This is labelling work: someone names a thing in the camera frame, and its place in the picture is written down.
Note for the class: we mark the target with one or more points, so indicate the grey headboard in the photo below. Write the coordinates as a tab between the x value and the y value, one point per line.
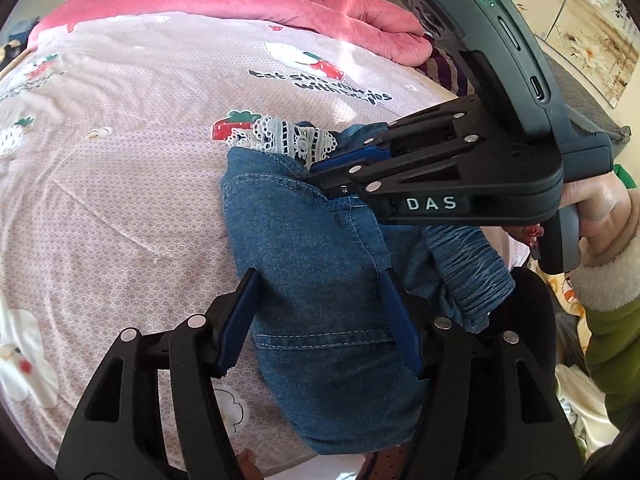
585	100

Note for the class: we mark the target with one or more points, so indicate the green cloth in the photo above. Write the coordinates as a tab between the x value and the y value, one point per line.
624	175

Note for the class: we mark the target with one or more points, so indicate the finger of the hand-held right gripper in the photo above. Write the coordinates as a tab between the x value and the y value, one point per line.
400	175
350	157

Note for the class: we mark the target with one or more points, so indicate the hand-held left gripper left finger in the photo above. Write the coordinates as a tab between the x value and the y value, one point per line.
237	320

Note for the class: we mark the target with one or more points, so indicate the pink quilt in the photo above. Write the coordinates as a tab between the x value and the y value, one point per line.
225	0

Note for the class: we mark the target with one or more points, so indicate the person's right hand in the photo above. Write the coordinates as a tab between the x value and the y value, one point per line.
600	200

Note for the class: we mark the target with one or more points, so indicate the pink printed bedsheet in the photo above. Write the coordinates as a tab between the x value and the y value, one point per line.
125	160

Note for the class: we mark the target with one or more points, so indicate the dotted maroon slipper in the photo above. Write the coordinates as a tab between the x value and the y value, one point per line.
387	465

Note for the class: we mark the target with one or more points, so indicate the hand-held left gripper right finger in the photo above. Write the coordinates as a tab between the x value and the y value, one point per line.
400	320

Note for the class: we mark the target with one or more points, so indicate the blue denim pants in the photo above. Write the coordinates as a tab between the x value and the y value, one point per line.
310	260

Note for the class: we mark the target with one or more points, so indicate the striped cloth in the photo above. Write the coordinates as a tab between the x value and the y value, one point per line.
447	72

